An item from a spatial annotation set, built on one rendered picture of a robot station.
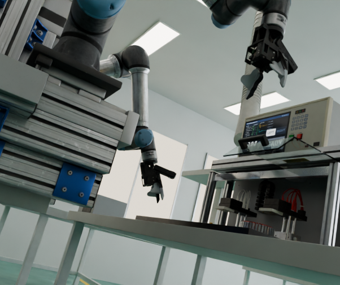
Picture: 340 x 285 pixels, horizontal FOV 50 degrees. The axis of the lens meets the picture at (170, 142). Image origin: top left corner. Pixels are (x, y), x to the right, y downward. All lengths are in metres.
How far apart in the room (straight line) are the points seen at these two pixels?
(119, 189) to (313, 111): 4.94
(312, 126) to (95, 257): 5.01
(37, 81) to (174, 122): 6.01
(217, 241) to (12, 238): 4.89
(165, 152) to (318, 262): 5.89
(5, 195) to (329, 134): 1.05
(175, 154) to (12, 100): 5.94
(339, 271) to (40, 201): 0.72
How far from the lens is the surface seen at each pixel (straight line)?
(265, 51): 1.09
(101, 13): 0.92
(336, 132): 1.42
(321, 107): 1.42
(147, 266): 6.46
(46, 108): 0.91
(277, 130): 1.52
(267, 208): 1.27
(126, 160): 6.18
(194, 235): 1.05
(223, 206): 1.43
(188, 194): 6.78
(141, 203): 6.28
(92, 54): 1.00
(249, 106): 2.93
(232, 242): 0.92
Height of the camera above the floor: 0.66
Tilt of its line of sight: 16 degrees up
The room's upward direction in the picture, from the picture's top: 15 degrees clockwise
